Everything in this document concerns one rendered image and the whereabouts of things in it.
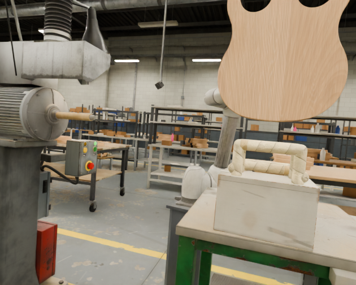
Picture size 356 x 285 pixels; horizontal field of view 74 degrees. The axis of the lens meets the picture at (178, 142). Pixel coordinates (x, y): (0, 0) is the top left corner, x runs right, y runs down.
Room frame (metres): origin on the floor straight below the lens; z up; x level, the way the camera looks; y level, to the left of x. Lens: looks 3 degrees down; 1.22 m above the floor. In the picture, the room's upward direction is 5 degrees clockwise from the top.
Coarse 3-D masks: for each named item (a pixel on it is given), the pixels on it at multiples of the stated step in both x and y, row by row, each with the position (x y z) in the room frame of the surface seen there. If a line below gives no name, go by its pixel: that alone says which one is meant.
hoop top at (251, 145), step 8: (240, 144) 0.69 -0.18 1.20; (248, 144) 0.69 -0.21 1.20; (256, 144) 0.68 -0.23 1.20; (264, 144) 0.67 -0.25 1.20; (272, 144) 0.67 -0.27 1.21; (280, 144) 0.66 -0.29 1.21; (288, 144) 0.66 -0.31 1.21; (296, 144) 0.65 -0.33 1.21; (272, 152) 0.67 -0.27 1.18; (280, 152) 0.66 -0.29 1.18; (288, 152) 0.65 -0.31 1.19; (296, 152) 0.64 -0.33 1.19
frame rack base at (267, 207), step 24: (216, 192) 0.70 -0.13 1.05; (240, 192) 0.68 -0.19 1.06; (264, 192) 0.66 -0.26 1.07; (288, 192) 0.64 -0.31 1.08; (312, 192) 0.62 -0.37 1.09; (216, 216) 0.70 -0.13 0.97; (240, 216) 0.68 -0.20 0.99; (264, 216) 0.66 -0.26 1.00; (288, 216) 0.64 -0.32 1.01; (312, 216) 0.62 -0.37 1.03; (264, 240) 0.65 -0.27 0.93; (288, 240) 0.63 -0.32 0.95; (312, 240) 0.61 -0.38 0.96
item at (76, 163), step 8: (72, 144) 1.31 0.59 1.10; (80, 144) 1.30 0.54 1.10; (88, 144) 1.36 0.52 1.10; (72, 152) 1.31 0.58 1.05; (80, 152) 1.30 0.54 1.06; (88, 152) 1.36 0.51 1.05; (96, 152) 1.43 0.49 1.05; (72, 160) 1.31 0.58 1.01; (80, 160) 1.30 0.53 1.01; (88, 160) 1.37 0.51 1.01; (96, 160) 1.44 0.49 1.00; (48, 168) 1.33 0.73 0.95; (72, 168) 1.31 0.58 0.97; (80, 168) 1.30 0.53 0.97; (88, 168) 1.37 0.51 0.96; (64, 176) 1.34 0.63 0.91
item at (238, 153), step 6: (234, 144) 0.71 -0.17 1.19; (234, 150) 0.71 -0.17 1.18; (240, 150) 0.70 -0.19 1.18; (234, 156) 0.70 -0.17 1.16; (240, 156) 0.70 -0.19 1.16; (234, 162) 0.70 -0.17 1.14; (240, 162) 0.70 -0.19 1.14; (240, 168) 0.70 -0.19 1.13; (234, 174) 0.70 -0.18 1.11; (240, 174) 0.70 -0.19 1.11
